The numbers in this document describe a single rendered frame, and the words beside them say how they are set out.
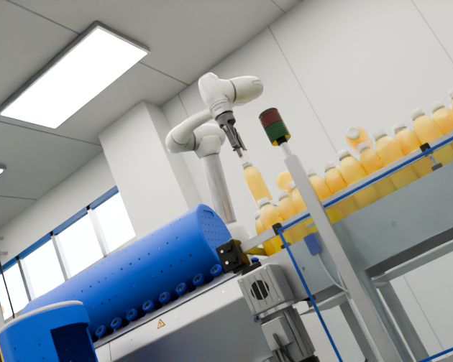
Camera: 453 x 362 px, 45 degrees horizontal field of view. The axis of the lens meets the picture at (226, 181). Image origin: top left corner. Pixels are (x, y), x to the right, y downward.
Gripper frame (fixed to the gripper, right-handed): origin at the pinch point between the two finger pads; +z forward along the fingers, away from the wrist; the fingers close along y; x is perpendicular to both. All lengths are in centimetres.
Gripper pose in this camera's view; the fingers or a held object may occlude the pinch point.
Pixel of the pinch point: (244, 158)
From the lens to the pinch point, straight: 222.0
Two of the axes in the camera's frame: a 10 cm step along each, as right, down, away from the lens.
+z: 3.9, 8.6, -3.2
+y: -3.9, -1.6, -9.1
